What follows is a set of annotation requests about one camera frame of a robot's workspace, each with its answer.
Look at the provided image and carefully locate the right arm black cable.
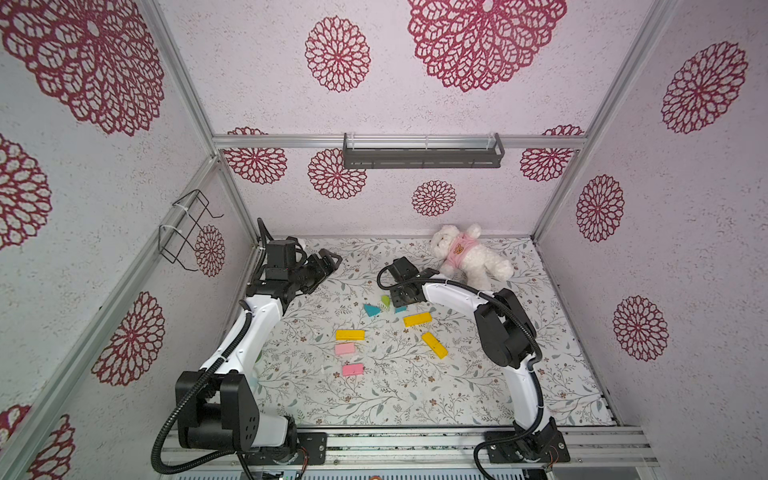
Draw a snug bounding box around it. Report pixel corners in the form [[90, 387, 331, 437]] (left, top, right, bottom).
[[376, 263, 544, 480]]

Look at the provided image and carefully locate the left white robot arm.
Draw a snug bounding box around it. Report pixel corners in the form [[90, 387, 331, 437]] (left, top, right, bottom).
[[173, 241, 342, 462]]

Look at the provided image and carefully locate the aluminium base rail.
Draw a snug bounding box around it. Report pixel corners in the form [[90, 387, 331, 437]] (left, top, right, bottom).
[[157, 424, 660, 470]]

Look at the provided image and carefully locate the black wall shelf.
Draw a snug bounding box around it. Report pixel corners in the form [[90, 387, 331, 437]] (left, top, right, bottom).
[[342, 134, 506, 170]]

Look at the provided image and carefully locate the light pink block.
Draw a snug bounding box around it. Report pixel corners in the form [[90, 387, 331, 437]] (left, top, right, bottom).
[[334, 342, 356, 356]]

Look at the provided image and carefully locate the yellow block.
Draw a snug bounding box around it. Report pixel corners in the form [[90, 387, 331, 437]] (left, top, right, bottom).
[[421, 332, 448, 359], [335, 329, 365, 342], [404, 312, 433, 328]]

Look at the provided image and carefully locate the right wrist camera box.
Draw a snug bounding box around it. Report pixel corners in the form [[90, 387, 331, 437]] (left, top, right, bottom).
[[386, 257, 419, 283]]

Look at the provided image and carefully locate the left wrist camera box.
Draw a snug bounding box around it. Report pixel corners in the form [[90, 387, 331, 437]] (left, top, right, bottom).
[[266, 237, 300, 270]]

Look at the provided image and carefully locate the teal triangle block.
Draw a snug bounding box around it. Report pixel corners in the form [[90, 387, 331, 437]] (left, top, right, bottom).
[[363, 304, 381, 317]]

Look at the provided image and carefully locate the black wire wall rack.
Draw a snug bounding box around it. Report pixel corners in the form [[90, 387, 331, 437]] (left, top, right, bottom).
[[157, 189, 223, 272]]

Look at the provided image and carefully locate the white teddy bear pink shirt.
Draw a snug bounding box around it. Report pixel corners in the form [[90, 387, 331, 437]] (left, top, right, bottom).
[[430, 224, 514, 290]]

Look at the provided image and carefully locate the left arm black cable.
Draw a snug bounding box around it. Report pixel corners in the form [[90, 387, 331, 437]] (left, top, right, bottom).
[[150, 308, 253, 475]]

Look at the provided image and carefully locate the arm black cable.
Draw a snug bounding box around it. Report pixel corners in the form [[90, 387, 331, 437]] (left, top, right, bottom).
[[150, 308, 253, 475], [376, 263, 544, 480]]

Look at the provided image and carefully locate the hot pink block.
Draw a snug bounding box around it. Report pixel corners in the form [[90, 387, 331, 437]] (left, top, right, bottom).
[[341, 363, 365, 378]]

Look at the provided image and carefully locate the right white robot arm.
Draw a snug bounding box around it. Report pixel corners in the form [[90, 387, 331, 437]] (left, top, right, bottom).
[[377, 269, 571, 470]]

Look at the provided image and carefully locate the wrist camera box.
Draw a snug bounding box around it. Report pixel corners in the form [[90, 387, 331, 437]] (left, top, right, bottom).
[[386, 257, 419, 283], [266, 237, 300, 270]]

